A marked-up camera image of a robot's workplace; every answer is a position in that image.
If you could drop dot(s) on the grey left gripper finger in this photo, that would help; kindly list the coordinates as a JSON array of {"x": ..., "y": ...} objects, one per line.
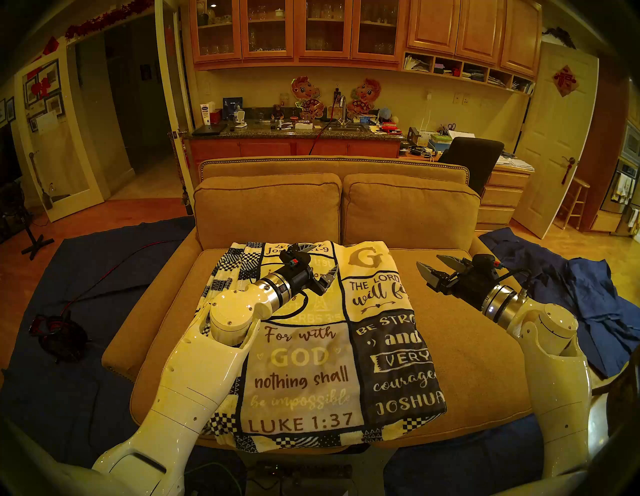
[
  {"x": 330, "y": 281},
  {"x": 307, "y": 248}
]

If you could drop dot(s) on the blue plush ball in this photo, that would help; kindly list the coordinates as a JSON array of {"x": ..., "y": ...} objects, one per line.
[{"x": 385, "y": 115}]

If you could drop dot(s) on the red garland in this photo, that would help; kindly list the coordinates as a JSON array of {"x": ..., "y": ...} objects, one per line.
[{"x": 107, "y": 19}]

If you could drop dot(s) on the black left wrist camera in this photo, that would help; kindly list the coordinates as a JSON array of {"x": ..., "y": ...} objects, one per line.
[{"x": 296, "y": 259}]

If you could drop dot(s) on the white flat box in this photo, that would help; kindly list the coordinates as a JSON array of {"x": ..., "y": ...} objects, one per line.
[{"x": 304, "y": 126}]

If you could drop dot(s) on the red hanging ornament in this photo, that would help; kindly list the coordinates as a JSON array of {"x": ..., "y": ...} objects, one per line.
[{"x": 50, "y": 46}]

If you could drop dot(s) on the red cup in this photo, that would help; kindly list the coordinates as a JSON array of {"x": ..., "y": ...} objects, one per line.
[{"x": 216, "y": 117}]

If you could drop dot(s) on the black laptop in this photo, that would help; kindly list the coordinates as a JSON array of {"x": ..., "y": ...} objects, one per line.
[{"x": 209, "y": 130}]

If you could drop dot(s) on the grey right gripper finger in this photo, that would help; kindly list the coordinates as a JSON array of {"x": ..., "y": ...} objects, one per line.
[
  {"x": 427, "y": 275},
  {"x": 452, "y": 261}
]

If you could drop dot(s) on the steel wall oven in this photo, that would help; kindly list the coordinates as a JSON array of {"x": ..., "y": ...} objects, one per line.
[{"x": 627, "y": 167}]

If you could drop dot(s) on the white lotion bottle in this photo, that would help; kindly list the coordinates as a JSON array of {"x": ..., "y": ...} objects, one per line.
[{"x": 205, "y": 115}]

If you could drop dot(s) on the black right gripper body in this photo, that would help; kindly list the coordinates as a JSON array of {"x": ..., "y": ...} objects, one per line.
[{"x": 467, "y": 287}]

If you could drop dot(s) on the red paper door decoration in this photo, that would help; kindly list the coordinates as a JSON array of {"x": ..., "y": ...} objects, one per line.
[{"x": 40, "y": 87}]

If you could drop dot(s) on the framed wall picture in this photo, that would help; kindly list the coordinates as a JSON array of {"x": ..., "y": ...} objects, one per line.
[{"x": 10, "y": 109}]

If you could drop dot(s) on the wooden desk with drawers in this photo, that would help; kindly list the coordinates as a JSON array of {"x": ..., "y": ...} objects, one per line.
[{"x": 502, "y": 197}]

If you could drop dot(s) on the white narrow open door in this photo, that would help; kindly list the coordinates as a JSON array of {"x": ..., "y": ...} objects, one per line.
[{"x": 172, "y": 100}]

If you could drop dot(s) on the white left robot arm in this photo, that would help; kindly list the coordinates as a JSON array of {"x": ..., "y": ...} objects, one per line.
[{"x": 200, "y": 370}]

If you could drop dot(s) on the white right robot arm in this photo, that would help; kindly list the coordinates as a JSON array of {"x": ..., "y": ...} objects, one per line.
[{"x": 555, "y": 380}]

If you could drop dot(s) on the steel microwave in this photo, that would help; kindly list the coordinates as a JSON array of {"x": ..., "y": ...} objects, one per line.
[{"x": 631, "y": 145}]

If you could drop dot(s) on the chrome sink faucet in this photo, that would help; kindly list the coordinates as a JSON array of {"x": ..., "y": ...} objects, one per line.
[{"x": 344, "y": 112}]

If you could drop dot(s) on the red diamond door sign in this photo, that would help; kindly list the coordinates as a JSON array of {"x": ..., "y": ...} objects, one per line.
[{"x": 565, "y": 80}]

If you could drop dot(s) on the black and red floor device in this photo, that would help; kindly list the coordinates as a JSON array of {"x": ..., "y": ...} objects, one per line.
[{"x": 60, "y": 337}]

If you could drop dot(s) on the black power strip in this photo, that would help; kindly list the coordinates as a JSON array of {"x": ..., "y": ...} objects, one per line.
[{"x": 300, "y": 472}]

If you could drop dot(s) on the yellow sofa seat cushion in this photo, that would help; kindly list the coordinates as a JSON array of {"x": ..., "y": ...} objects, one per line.
[
  {"x": 475, "y": 350},
  {"x": 190, "y": 280}
]

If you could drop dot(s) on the yellow loveseat sofa frame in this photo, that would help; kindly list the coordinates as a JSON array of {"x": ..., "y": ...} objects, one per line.
[{"x": 150, "y": 320}]

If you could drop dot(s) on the white glass french door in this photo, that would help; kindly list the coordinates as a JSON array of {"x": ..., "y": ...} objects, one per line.
[{"x": 65, "y": 165}]

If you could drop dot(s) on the cream panel door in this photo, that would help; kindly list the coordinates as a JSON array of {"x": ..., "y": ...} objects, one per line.
[{"x": 545, "y": 165}]

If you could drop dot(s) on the black office chair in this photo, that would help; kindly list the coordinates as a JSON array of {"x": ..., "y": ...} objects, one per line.
[{"x": 472, "y": 160}]

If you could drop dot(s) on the white loose paper sheets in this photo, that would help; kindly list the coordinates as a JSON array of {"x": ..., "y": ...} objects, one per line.
[{"x": 461, "y": 134}]

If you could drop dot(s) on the hanging kitchen towels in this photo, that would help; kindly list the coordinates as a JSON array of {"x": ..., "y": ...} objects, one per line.
[{"x": 622, "y": 187}]

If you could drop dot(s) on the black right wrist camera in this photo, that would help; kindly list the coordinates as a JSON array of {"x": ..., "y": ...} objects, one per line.
[{"x": 485, "y": 262}]

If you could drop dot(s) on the black standing fan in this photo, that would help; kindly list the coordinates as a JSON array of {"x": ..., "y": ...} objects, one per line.
[{"x": 32, "y": 242}]

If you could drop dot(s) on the stack of papers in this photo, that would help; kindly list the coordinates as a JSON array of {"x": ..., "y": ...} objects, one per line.
[{"x": 515, "y": 163}]

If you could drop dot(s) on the white paper sheet on door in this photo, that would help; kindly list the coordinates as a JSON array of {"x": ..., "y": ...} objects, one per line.
[{"x": 47, "y": 121}]

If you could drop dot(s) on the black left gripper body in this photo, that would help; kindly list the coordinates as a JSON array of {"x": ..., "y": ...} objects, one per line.
[{"x": 302, "y": 280}]

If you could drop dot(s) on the black television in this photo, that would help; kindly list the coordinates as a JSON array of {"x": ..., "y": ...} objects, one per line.
[{"x": 9, "y": 160}]

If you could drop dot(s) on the wooden wall cabinets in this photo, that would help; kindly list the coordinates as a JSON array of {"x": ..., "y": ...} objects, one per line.
[{"x": 435, "y": 25}]

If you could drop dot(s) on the wooden stool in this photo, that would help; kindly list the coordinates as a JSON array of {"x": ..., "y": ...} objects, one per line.
[{"x": 575, "y": 200}]

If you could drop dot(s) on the printed scripture fleece blanket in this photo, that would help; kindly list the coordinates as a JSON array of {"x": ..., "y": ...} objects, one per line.
[{"x": 310, "y": 360}]

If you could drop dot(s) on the small brown teddy bear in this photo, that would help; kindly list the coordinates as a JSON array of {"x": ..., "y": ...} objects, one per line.
[{"x": 277, "y": 112}]

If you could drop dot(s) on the crumpled dark blue cloth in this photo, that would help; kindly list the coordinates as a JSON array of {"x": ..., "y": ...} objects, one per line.
[{"x": 585, "y": 300}]

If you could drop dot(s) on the wooden counter with stone top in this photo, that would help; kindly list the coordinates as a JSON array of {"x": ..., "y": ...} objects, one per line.
[{"x": 265, "y": 148}]

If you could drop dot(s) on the dark ornament above door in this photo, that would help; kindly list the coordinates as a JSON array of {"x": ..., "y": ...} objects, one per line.
[{"x": 559, "y": 37}]

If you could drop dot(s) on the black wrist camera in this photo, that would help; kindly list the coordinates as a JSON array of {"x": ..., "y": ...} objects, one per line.
[
  {"x": 296, "y": 259},
  {"x": 485, "y": 262}
]

